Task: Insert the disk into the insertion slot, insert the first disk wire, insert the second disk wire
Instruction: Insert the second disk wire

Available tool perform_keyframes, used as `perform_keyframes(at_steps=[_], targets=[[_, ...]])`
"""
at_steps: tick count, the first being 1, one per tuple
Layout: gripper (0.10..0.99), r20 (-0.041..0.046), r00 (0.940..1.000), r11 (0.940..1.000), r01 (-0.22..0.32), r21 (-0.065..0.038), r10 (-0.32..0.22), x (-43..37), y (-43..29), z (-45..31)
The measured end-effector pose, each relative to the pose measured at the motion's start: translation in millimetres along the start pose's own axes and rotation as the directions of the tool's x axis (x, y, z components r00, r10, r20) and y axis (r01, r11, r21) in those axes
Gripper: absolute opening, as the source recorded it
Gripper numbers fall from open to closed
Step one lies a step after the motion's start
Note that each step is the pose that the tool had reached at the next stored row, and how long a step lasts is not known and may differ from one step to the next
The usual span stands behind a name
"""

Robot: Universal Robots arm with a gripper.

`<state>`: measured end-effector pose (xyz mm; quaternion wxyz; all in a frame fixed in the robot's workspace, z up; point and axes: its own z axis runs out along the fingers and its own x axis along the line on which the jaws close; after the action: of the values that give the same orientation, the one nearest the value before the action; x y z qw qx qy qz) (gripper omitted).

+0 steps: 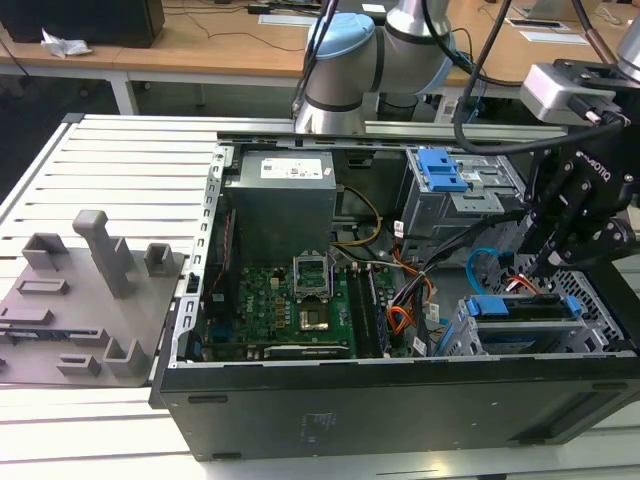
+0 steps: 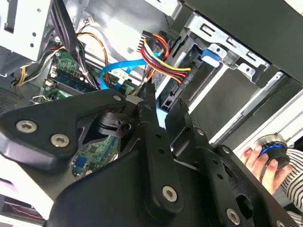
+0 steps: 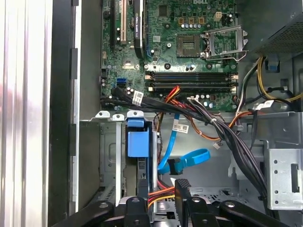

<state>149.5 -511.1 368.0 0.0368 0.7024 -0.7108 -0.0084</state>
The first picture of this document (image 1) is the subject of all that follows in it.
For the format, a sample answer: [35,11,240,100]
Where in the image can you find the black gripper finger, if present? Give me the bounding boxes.
[532,209,634,276]
[519,149,581,251]

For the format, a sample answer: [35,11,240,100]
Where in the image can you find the red disk wire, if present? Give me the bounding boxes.
[506,274,545,297]

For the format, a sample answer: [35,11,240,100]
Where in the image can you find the hard disk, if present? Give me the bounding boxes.
[462,293,585,351]

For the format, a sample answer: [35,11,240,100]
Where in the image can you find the grey disk bay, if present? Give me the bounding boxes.
[439,292,626,357]

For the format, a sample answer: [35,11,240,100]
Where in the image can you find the black RAM slot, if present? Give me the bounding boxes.
[347,266,370,359]

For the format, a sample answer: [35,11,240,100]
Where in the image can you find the grey drive cage blue latch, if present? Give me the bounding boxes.
[399,147,532,254]

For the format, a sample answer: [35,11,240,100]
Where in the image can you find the white paper sheet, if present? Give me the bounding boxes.
[519,29,589,47]
[258,13,316,28]

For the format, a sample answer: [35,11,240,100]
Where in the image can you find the RAM stick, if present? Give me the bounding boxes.
[365,267,391,352]

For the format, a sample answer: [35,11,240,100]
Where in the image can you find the metal socket cover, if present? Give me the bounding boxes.
[291,252,333,302]

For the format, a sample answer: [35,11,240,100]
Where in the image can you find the CPU socket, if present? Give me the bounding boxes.
[298,306,332,333]

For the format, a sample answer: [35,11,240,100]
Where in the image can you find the grey power supply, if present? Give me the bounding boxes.
[223,149,337,267]

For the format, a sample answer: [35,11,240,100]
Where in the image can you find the black PC case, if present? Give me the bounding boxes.
[149,130,640,461]

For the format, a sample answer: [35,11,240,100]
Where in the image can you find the green motherboard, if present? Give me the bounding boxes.
[204,259,416,361]

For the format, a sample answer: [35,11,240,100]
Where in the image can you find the wooden desk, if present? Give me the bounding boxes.
[0,0,640,116]

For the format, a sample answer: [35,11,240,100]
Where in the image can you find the grey parts rack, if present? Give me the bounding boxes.
[0,209,188,388]

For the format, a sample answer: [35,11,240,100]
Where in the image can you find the black box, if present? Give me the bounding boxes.
[0,0,166,49]

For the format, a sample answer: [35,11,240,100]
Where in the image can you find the crumpled white paper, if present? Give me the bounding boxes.
[40,27,94,59]

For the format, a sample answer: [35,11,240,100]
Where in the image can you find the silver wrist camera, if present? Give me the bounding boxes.
[518,62,617,125]

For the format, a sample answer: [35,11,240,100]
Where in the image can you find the blue disk wire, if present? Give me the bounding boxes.
[433,246,515,357]

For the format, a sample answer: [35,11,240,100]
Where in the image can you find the black cable bundle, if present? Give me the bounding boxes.
[393,214,524,351]

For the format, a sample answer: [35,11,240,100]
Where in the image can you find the blue cables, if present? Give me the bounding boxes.
[452,48,490,125]

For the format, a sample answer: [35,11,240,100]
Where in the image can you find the yellow black power wires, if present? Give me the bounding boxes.
[331,185,384,248]

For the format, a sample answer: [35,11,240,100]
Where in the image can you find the orange wire bundle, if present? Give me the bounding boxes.
[388,249,435,342]

